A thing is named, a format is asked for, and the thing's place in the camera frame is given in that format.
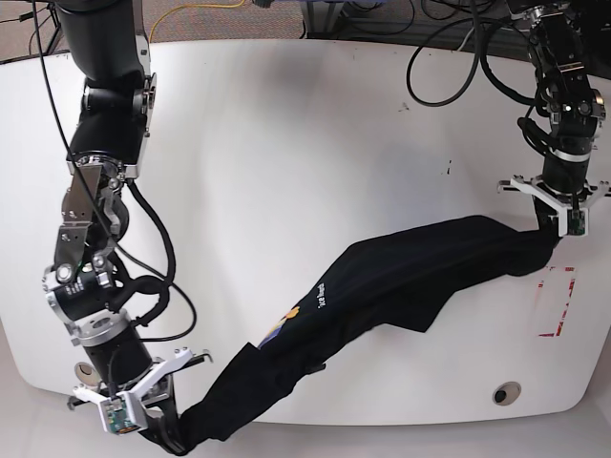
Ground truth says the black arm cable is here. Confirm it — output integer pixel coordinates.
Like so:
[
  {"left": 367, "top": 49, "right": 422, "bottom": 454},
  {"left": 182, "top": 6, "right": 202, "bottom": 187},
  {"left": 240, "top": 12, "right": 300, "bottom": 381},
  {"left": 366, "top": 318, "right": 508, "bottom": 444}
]
[{"left": 32, "top": 0, "right": 198, "bottom": 397}]

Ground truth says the wrist camera green board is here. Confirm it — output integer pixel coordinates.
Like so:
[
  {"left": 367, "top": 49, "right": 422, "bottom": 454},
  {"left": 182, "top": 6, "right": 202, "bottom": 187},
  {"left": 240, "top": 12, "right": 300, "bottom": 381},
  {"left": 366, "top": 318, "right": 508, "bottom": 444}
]
[{"left": 567, "top": 209, "right": 588, "bottom": 237}]

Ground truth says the slim black robot arm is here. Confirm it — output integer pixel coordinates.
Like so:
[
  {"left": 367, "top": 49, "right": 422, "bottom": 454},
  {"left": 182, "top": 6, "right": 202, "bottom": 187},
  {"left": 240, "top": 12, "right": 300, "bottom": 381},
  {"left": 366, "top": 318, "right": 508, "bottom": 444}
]
[{"left": 497, "top": 1, "right": 610, "bottom": 237}]

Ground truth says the black cable slim arm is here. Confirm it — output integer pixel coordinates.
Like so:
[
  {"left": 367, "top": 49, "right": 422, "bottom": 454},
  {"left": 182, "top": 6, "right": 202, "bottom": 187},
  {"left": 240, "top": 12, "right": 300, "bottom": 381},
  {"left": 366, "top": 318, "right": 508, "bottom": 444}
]
[{"left": 406, "top": 0, "right": 550, "bottom": 158}]

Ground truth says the white black slim gripper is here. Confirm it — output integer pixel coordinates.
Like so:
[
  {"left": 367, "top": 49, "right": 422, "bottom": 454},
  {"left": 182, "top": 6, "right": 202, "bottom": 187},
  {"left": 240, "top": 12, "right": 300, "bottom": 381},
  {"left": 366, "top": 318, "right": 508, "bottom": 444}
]
[{"left": 497, "top": 176, "right": 610, "bottom": 235}]

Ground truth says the table cable grommet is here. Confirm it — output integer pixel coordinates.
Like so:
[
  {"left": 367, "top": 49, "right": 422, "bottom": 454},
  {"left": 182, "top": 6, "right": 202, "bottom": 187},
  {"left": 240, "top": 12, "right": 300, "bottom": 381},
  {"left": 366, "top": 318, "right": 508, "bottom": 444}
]
[
  {"left": 74, "top": 362, "right": 99, "bottom": 386},
  {"left": 493, "top": 381, "right": 521, "bottom": 406}
]

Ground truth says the right table cable grommet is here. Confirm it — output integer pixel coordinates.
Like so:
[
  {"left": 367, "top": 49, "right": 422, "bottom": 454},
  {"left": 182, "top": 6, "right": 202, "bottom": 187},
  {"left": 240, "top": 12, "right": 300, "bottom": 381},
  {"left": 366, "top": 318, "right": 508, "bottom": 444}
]
[{"left": 493, "top": 381, "right": 521, "bottom": 406}]

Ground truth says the white black large gripper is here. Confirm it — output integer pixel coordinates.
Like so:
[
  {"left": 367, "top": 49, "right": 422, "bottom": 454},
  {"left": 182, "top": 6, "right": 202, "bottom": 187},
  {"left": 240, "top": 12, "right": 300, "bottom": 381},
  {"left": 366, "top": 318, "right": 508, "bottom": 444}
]
[{"left": 67, "top": 348, "right": 213, "bottom": 454}]

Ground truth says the yellow cable on floor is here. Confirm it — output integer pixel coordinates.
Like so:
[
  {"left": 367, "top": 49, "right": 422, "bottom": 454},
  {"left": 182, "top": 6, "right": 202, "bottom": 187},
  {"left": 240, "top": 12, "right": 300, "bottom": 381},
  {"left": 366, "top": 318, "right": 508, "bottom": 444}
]
[{"left": 149, "top": 0, "right": 247, "bottom": 44}]

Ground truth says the wrist camera on large arm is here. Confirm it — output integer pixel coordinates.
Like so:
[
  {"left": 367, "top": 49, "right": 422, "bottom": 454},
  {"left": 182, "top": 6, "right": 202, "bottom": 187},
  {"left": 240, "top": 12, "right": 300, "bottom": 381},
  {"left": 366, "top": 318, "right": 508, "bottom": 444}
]
[{"left": 97, "top": 391, "right": 148, "bottom": 435}]

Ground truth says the large black robot arm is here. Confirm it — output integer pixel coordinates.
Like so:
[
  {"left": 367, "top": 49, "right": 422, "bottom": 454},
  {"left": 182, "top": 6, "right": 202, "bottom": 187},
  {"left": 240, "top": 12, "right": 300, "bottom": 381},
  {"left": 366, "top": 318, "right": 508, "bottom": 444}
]
[{"left": 42, "top": 1, "right": 207, "bottom": 456}]

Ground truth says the red tape rectangle marking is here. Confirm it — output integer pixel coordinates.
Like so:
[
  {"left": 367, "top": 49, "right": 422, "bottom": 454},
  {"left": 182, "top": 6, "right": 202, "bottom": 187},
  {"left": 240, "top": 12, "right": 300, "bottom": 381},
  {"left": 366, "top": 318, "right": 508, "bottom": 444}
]
[{"left": 533, "top": 266, "right": 577, "bottom": 338}]

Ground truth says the black graphic t-shirt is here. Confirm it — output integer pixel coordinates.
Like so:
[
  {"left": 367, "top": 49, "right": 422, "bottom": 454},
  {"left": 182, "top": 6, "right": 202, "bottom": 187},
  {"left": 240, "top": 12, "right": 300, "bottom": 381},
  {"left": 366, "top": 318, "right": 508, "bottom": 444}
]
[{"left": 177, "top": 215, "right": 559, "bottom": 453}]

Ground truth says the black tripod stand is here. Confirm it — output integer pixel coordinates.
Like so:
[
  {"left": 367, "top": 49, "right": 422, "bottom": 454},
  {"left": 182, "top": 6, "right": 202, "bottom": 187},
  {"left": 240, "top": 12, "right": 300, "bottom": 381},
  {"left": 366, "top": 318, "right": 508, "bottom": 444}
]
[{"left": 44, "top": 3, "right": 63, "bottom": 56}]

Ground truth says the left table cable grommet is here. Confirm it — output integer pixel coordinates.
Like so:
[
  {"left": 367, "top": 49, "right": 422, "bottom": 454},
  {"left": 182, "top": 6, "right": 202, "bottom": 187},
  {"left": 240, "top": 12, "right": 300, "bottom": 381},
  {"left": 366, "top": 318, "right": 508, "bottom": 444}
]
[{"left": 74, "top": 362, "right": 99, "bottom": 386}]

